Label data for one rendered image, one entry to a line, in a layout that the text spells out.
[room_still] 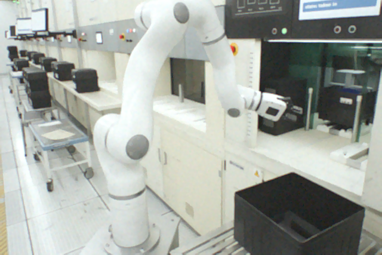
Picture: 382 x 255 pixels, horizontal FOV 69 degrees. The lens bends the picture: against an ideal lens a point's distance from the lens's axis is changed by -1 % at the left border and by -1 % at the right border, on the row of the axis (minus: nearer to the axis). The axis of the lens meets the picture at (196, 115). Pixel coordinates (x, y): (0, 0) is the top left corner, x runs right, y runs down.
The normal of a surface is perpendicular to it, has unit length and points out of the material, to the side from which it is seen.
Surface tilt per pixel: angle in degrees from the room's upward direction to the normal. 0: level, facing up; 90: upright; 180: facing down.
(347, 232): 90
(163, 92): 90
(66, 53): 90
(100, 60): 90
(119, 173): 30
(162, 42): 122
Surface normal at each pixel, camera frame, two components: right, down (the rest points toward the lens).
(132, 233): 0.34, 0.25
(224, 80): -0.41, -0.07
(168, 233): -0.02, -0.96
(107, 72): 0.58, 0.22
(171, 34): 0.30, 0.77
